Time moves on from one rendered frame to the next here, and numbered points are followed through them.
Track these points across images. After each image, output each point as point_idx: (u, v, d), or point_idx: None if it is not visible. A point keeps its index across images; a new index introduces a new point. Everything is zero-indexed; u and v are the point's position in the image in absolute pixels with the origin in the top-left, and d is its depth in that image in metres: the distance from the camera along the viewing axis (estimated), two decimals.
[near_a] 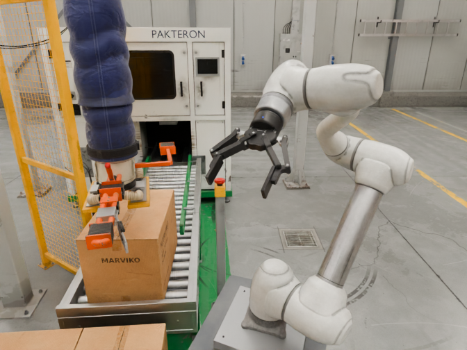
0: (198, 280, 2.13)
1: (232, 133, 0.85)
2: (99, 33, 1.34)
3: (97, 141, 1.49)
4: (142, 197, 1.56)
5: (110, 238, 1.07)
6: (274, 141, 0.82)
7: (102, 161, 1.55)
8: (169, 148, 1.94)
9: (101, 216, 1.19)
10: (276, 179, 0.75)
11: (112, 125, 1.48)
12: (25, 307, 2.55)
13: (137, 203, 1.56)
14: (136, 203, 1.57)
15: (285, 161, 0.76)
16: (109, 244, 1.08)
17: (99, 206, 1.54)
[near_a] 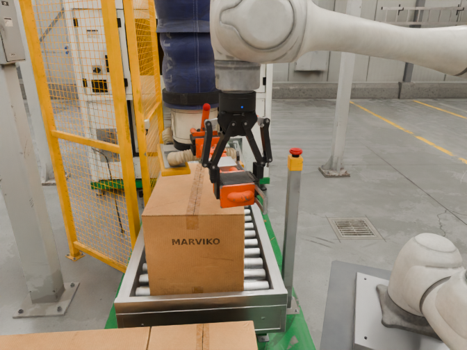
0: None
1: (208, 133, 0.70)
2: None
3: (182, 81, 1.14)
4: (235, 156, 1.21)
5: (253, 190, 0.73)
6: (254, 121, 0.72)
7: (184, 110, 1.20)
8: None
9: (221, 166, 0.85)
10: (263, 175, 0.77)
11: (201, 60, 1.13)
12: (57, 303, 2.20)
13: None
14: None
15: (267, 155, 0.75)
16: (251, 201, 0.74)
17: (181, 167, 1.19)
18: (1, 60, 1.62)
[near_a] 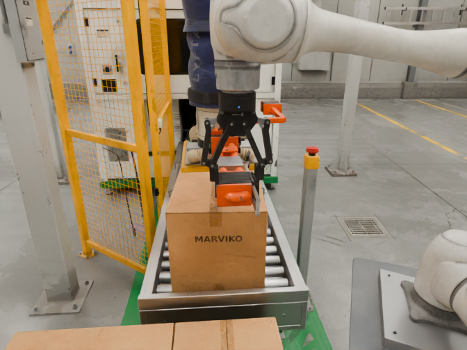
0: None
1: (207, 132, 0.71)
2: None
3: (210, 80, 1.16)
4: (254, 157, 1.21)
5: (250, 191, 0.72)
6: (254, 121, 0.72)
7: (207, 108, 1.22)
8: (274, 106, 1.58)
9: (226, 165, 0.85)
10: (263, 176, 0.76)
11: None
12: (72, 301, 2.21)
13: None
14: (246, 164, 1.23)
15: (268, 157, 0.74)
16: (247, 201, 0.73)
17: (201, 165, 1.21)
18: (21, 60, 1.63)
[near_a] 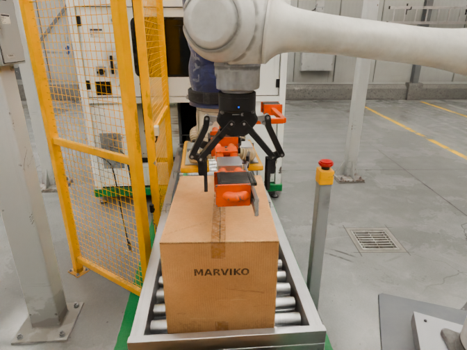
0: None
1: (204, 127, 0.70)
2: None
3: (210, 80, 1.16)
4: (254, 157, 1.21)
5: (249, 191, 0.72)
6: (255, 120, 0.72)
7: (207, 109, 1.22)
8: (274, 107, 1.58)
9: (226, 165, 0.85)
10: (274, 169, 0.76)
11: None
12: (59, 326, 2.01)
13: (248, 165, 1.22)
14: None
15: (278, 151, 0.73)
16: (247, 201, 0.73)
17: None
18: None
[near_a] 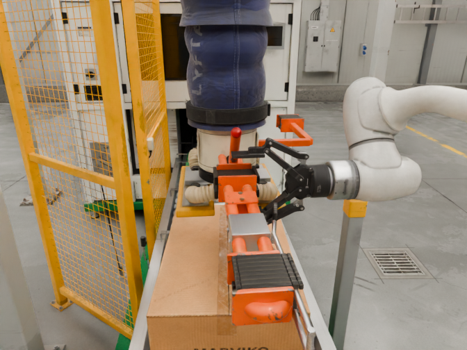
0: None
1: (291, 205, 0.81)
2: None
3: (215, 93, 0.85)
4: (275, 196, 0.90)
5: (291, 301, 0.41)
6: (300, 165, 0.76)
7: (212, 130, 0.91)
8: (295, 122, 1.26)
9: (244, 234, 0.54)
10: (251, 146, 0.74)
11: (242, 64, 0.84)
12: None
13: None
14: (264, 204, 0.92)
15: None
16: (285, 317, 0.42)
17: (203, 206, 0.90)
18: None
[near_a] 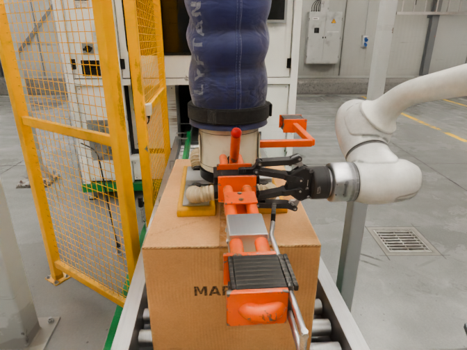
0: None
1: (285, 203, 0.81)
2: None
3: (217, 94, 0.85)
4: (276, 196, 0.90)
5: (285, 301, 0.41)
6: (299, 168, 0.76)
7: (212, 130, 0.91)
8: (297, 122, 1.26)
9: (242, 234, 0.54)
10: (241, 167, 0.76)
11: (244, 64, 0.84)
12: (28, 348, 1.63)
13: None
14: None
15: None
16: (281, 317, 0.42)
17: (203, 206, 0.91)
18: None
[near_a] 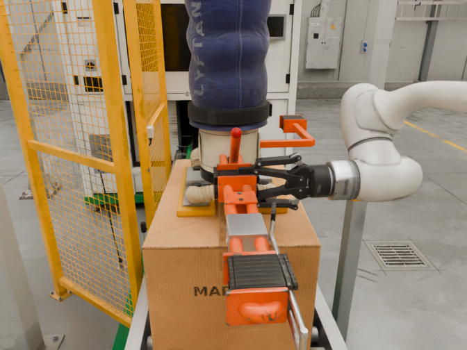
0: None
1: (285, 201, 0.81)
2: None
3: (217, 94, 0.85)
4: (276, 196, 0.90)
5: (285, 301, 0.41)
6: (299, 167, 0.76)
7: (212, 130, 0.91)
8: (297, 123, 1.26)
9: (242, 234, 0.54)
10: (241, 167, 0.76)
11: (244, 64, 0.84)
12: None
13: (267, 207, 0.90)
14: None
15: None
16: (280, 317, 0.42)
17: (203, 206, 0.91)
18: None
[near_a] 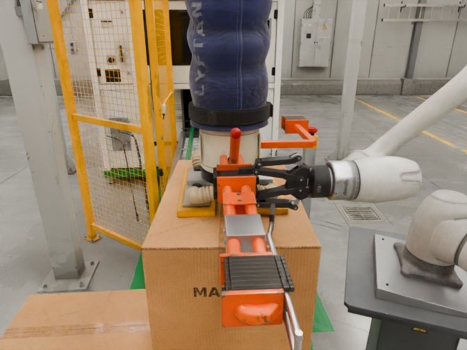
0: None
1: (285, 202, 0.81)
2: None
3: (218, 94, 0.84)
4: (276, 197, 0.89)
5: (281, 303, 0.41)
6: (299, 167, 0.76)
7: (213, 131, 0.91)
8: (299, 123, 1.26)
9: (239, 235, 0.54)
10: (241, 167, 0.76)
11: (245, 64, 0.84)
12: (78, 279, 2.28)
13: (268, 207, 0.90)
14: None
15: None
16: (276, 319, 0.42)
17: (203, 207, 0.90)
18: (33, 41, 1.71)
